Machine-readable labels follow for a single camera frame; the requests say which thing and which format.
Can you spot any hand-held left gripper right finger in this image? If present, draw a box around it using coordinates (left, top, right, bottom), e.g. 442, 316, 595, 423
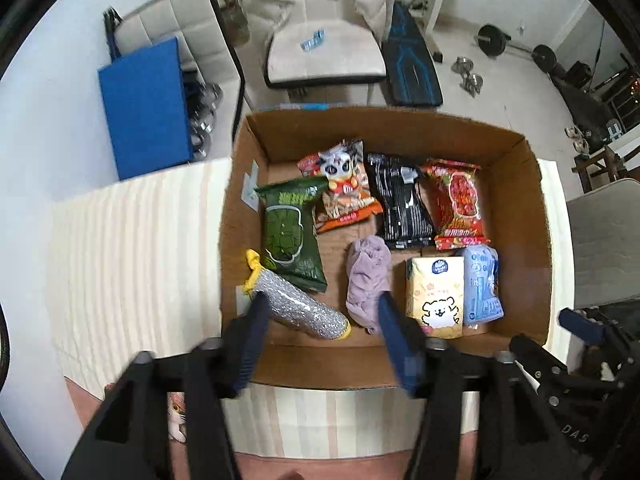
377, 294, 591, 480

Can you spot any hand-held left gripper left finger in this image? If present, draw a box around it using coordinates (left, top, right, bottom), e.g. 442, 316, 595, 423
60, 291, 273, 480

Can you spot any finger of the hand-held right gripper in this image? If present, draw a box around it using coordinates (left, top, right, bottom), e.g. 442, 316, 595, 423
558, 308, 640, 361
509, 334, 603, 407

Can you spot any yellow bear print tissue pack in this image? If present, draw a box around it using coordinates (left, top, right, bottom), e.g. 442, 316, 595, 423
405, 256, 467, 338

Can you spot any grey yellow-ended scrubber sponge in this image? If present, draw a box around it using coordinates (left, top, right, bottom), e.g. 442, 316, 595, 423
242, 249, 352, 342

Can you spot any purple cloth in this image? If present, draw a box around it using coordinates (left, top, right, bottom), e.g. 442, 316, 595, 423
346, 235, 393, 336

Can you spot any blue tissue pack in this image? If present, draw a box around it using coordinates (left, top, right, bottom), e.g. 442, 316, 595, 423
462, 245, 504, 328

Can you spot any cardboard box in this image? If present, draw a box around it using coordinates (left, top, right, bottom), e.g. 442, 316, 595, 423
220, 106, 552, 391

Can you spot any green snack packet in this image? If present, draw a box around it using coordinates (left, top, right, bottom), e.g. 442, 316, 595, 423
254, 177, 328, 293

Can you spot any black snack packet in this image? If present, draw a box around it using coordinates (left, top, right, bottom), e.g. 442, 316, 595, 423
365, 152, 435, 251

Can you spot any red snack packet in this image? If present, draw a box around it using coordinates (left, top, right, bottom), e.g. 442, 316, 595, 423
420, 158, 488, 251

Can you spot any panda print snack packet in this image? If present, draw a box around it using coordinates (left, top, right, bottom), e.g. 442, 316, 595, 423
297, 139, 383, 233

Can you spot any grey shell chair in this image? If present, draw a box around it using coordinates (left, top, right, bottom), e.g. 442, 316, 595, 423
565, 178, 640, 308

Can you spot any brown wooden chair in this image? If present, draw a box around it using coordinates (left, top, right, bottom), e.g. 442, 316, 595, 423
572, 140, 640, 192

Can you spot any chrome dumbbell pile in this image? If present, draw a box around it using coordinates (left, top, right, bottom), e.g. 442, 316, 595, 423
187, 82, 224, 162

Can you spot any black speaker box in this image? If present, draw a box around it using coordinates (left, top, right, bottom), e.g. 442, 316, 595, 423
567, 60, 594, 87

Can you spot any blue foam board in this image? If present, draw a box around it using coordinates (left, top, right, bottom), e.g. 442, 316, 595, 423
97, 36, 196, 181

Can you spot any black blue-patterned weight bench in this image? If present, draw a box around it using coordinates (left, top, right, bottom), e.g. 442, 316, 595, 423
382, 2, 445, 108

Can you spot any beige padded chair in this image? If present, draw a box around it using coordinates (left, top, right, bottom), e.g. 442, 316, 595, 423
264, 0, 388, 93

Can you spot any floor barbell with black plates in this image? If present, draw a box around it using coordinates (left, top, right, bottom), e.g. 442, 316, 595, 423
476, 24, 558, 72

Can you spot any white quilted chair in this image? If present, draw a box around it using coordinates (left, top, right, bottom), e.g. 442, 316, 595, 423
102, 0, 251, 111

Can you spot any white barbell rack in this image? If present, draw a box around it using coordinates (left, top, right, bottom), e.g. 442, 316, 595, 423
422, 0, 463, 63

